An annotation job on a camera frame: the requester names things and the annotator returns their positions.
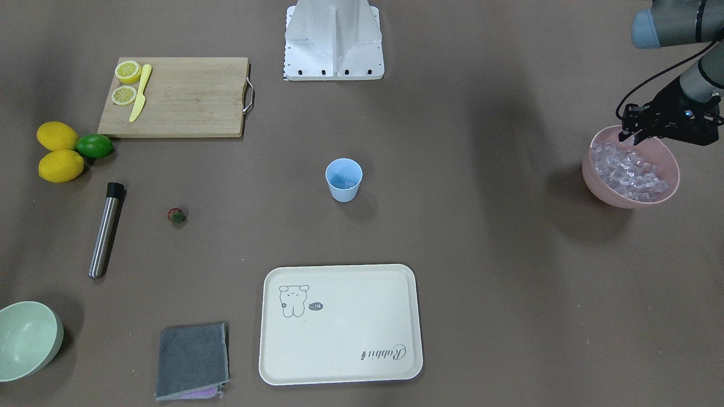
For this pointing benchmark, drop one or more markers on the yellow plastic knife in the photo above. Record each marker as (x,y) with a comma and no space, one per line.
(140,100)

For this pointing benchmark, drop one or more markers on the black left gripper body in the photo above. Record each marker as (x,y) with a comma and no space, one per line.
(667,108)

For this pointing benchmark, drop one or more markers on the grey folded cloth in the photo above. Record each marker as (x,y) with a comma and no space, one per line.
(193,362)

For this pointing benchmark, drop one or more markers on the pile of clear ice cubes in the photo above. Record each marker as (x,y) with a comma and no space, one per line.
(627,173)

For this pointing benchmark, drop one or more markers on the red strawberry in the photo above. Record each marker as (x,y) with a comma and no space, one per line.
(176,216)

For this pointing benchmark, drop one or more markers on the pink bowl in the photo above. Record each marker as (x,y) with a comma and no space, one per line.
(652,150)

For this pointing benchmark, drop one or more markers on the steel muddler black tip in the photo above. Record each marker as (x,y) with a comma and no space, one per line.
(102,248)

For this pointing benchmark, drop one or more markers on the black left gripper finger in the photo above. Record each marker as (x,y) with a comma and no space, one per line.
(642,136)
(629,135)

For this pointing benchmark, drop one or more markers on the green lime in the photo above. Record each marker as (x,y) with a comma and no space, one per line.
(94,146)

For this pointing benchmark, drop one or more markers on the light blue plastic cup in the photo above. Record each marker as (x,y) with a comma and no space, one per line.
(343,177)

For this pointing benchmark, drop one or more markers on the lemon slice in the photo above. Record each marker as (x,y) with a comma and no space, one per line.
(128,72)
(124,95)

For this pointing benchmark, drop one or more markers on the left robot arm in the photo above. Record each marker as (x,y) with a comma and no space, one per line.
(672,23)

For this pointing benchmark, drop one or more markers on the wooden cutting board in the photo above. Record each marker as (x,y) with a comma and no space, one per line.
(186,97)

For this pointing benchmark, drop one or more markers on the mint green bowl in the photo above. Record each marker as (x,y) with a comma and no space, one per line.
(31,335)

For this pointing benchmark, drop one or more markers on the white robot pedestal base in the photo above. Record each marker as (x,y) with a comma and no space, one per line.
(333,41)

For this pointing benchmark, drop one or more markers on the cream rectangular tray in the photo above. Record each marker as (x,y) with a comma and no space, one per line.
(344,323)

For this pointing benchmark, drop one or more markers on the yellow lemon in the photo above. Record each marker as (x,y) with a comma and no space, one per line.
(61,166)
(57,136)

